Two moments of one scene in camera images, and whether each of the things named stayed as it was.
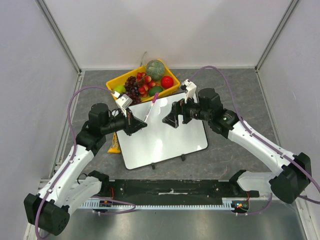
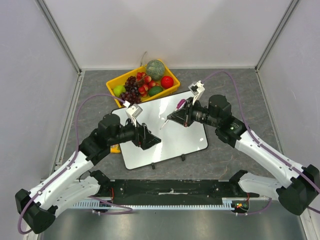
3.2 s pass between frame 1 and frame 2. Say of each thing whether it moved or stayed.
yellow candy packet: stayed
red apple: stayed
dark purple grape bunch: stayed
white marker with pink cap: moved
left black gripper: moved
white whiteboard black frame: stayed
